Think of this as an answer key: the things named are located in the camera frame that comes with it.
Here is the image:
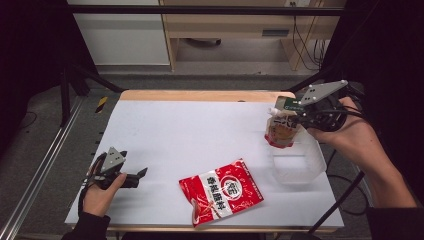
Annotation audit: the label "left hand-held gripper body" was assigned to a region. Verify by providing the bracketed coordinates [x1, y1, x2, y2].
[87, 145, 130, 191]

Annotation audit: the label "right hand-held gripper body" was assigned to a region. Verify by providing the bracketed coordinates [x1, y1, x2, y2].
[298, 79, 350, 133]

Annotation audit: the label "red and white spouted pouch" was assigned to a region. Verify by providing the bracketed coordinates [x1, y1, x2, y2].
[264, 106, 302, 150]

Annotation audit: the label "clear plastic container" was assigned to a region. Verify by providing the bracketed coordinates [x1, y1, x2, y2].
[266, 112, 328, 186]

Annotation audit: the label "red and white seasoning packet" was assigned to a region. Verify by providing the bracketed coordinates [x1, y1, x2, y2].
[178, 158, 265, 228]

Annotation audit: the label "person's left hand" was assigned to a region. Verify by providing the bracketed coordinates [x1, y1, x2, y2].
[81, 172, 128, 218]

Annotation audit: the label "person's right hand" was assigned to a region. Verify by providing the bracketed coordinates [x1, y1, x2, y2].
[306, 96, 385, 168]

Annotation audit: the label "yellow and black tape strip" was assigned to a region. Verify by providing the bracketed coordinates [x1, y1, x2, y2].
[94, 95, 110, 114]

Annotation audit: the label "white paper sheet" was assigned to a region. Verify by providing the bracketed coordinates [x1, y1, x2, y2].
[64, 99, 345, 230]

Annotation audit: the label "dark curtain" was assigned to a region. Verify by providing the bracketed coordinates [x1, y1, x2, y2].
[0, 0, 99, 158]
[321, 0, 424, 204]

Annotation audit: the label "wooden table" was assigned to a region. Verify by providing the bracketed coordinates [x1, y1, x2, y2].
[82, 88, 338, 234]

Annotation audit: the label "light wooden desk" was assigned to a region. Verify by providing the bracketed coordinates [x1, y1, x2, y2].
[159, 0, 348, 72]

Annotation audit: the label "white cabinet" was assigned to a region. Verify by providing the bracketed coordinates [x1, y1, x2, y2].
[66, 0, 171, 67]

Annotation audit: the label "black hanging cables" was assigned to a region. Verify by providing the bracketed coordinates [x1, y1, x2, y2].
[291, 14, 329, 72]

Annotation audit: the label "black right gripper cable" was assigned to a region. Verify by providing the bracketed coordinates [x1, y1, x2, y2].
[307, 84, 368, 235]

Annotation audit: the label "black floor cable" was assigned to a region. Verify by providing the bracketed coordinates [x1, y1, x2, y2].
[314, 139, 370, 217]

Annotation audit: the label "black horizontal frame bar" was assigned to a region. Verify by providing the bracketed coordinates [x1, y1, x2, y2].
[68, 4, 348, 17]

